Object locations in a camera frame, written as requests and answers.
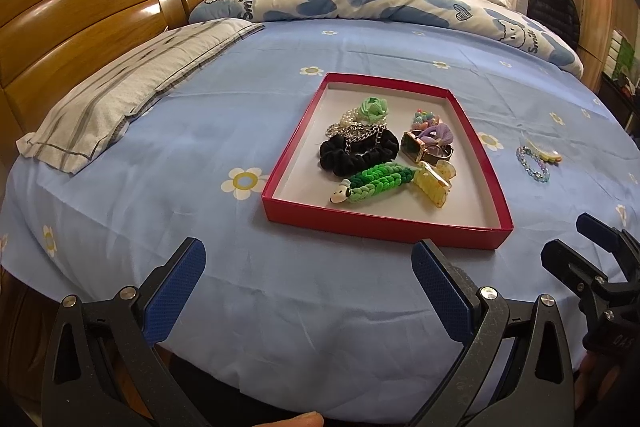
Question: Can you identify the pearl bead scrunchie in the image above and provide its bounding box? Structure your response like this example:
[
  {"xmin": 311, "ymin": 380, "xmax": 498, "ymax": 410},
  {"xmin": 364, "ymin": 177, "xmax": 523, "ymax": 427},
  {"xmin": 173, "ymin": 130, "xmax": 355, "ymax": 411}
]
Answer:
[{"xmin": 340, "ymin": 108, "xmax": 368, "ymax": 128}]

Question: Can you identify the wooden headboard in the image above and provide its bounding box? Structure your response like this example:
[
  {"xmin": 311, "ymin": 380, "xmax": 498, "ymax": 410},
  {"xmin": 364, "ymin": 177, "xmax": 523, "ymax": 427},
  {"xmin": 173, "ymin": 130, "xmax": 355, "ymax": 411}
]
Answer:
[{"xmin": 0, "ymin": 0, "xmax": 256, "ymax": 148}]

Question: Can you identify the black scrunchie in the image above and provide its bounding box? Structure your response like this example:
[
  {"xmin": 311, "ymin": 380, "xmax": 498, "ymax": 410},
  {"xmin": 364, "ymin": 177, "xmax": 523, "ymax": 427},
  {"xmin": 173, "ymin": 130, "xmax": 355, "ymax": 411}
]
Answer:
[{"xmin": 319, "ymin": 131, "xmax": 401, "ymax": 178}]

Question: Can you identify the green box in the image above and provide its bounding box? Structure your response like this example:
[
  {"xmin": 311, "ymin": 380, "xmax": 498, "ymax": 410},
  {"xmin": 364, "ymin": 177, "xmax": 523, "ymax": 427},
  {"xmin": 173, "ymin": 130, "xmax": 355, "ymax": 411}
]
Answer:
[{"xmin": 612, "ymin": 39, "xmax": 638, "ymax": 78}]

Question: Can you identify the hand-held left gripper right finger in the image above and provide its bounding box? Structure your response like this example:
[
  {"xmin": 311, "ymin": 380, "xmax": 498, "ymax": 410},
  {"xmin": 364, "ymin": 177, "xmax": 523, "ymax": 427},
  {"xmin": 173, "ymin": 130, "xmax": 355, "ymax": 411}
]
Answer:
[{"xmin": 407, "ymin": 238, "xmax": 576, "ymax": 427}]

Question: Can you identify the green bow hair tie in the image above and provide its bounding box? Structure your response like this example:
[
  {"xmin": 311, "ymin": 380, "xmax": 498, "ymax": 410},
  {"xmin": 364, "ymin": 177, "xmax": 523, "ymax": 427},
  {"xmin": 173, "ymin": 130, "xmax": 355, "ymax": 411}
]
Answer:
[{"xmin": 360, "ymin": 96, "xmax": 390, "ymax": 124}]

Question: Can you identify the grey striped pillow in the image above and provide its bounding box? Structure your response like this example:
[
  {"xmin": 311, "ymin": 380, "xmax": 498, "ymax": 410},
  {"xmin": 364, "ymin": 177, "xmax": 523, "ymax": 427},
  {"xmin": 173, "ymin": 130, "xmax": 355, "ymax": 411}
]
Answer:
[{"xmin": 16, "ymin": 18, "xmax": 266, "ymax": 178}]

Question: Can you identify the person's left hand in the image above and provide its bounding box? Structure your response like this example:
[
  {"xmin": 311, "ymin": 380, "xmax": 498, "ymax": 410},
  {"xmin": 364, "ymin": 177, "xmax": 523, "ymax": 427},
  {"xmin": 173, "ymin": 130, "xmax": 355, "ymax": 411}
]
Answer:
[{"xmin": 257, "ymin": 412, "xmax": 325, "ymax": 427}]

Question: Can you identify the yellow claw hair clip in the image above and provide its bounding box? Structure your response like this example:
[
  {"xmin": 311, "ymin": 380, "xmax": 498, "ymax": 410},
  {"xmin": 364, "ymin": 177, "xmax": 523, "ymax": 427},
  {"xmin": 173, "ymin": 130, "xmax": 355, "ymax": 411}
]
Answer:
[{"xmin": 412, "ymin": 160, "xmax": 458, "ymax": 210}]

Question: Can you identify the silver chain necklace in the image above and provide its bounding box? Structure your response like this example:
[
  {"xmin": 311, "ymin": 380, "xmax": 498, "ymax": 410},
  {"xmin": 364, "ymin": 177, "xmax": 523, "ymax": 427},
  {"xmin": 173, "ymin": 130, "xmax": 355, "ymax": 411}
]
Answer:
[{"xmin": 326, "ymin": 121, "xmax": 390, "ymax": 155}]

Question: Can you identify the gold wristwatch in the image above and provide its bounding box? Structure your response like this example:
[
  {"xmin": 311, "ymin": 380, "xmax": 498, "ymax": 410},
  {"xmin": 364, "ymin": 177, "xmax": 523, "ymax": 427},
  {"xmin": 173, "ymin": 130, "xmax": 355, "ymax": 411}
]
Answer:
[{"xmin": 401, "ymin": 130, "xmax": 455, "ymax": 165}]

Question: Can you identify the blue floral bedsheet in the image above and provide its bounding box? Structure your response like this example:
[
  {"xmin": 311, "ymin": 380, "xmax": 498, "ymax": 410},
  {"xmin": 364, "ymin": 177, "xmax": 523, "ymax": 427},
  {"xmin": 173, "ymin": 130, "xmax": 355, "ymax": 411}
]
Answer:
[{"xmin": 0, "ymin": 19, "xmax": 640, "ymax": 413}]

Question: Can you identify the colourful beaded hair tie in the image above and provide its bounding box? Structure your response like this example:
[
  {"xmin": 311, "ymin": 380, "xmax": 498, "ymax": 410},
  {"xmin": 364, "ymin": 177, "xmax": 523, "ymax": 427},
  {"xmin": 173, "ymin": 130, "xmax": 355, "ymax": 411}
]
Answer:
[{"xmin": 411, "ymin": 108, "xmax": 441, "ymax": 132}]

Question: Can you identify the green braided hair clip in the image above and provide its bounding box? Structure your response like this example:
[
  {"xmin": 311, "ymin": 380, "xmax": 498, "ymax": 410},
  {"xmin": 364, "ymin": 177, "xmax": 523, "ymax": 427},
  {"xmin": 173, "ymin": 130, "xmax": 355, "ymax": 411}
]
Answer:
[{"xmin": 330, "ymin": 162, "xmax": 418, "ymax": 208}]

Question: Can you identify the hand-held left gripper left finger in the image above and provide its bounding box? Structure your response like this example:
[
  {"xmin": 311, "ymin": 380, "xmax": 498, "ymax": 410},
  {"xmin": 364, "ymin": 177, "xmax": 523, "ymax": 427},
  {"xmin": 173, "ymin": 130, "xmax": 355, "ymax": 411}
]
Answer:
[{"xmin": 40, "ymin": 237, "xmax": 207, "ymax": 427}]

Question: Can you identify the purple bow hair tie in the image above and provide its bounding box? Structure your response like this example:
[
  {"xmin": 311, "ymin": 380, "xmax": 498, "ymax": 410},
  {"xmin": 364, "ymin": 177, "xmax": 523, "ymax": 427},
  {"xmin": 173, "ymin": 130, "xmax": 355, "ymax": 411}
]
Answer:
[{"xmin": 417, "ymin": 122, "xmax": 457, "ymax": 146}]

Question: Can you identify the colourful fruit hair clip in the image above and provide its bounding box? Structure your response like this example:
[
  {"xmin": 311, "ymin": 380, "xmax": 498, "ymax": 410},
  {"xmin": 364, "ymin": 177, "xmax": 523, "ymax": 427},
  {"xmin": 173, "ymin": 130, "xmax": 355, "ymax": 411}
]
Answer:
[{"xmin": 522, "ymin": 139, "xmax": 563, "ymax": 164}]

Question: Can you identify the red shallow box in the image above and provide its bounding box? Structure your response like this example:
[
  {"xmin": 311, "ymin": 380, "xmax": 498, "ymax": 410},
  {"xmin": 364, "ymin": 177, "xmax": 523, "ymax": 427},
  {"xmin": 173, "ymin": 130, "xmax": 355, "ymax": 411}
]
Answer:
[{"xmin": 261, "ymin": 73, "xmax": 515, "ymax": 252}]

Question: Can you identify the black puffer jacket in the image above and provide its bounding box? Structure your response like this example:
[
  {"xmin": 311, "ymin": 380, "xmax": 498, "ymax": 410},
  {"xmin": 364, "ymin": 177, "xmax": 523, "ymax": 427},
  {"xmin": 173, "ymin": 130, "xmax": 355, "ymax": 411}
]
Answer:
[{"xmin": 527, "ymin": 0, "xmax": 581, "ymax": 50}]

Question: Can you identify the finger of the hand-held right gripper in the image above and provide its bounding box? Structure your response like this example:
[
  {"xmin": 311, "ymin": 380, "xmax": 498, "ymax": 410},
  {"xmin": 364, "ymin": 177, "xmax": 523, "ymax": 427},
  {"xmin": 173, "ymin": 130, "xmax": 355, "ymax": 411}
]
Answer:
[
  {"xmin": 541, "ymin": 238, "xmax": 623, "ymax": 308},
  {"xmin": 575, "ymin": 213, "xmax": 640, "ymax": 279}
]

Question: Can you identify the pastel bead bracelet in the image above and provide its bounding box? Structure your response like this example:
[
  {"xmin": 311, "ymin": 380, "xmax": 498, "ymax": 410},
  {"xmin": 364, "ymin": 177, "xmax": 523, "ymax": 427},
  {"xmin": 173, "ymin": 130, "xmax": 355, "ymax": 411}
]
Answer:
[{"xmin": 516, "ymin": 146, "xmax": 551, "ymax": 184}]

